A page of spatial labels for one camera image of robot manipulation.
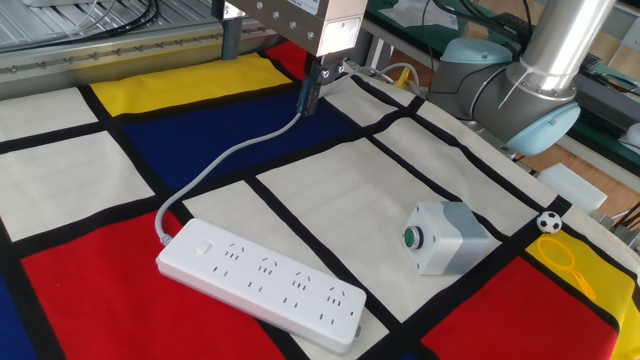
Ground white foam block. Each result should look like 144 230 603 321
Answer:
535 163 609 214

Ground white computer mouse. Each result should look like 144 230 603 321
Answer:
619 122 640 151

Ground black keyboard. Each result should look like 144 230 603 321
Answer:
492 12 604 71

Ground white power strip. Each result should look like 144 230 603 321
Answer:
155 218 368 355

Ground small soccer ball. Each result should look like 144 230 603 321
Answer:
536 210 564 235

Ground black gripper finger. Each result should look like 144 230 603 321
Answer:
298 53 347 117
222 17 245 61

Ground grey box with green button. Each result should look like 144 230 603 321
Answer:
402 201 492 277

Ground yellow plastic loop toy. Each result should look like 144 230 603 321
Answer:
535 235 598 302

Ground colour block tablecloth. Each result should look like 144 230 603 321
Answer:
0 39 640 360

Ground clear plastic bag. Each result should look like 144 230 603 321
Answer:
379 0 459 30

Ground white zip tie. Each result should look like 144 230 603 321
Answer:
497 59 534 109

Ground metal Schunk gripper body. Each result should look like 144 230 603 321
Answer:
212 0 369 57

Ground grey power strip cable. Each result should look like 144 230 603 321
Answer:
153 62 421 247

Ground black cables on aluminium table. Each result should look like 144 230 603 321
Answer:
0 0 161 51

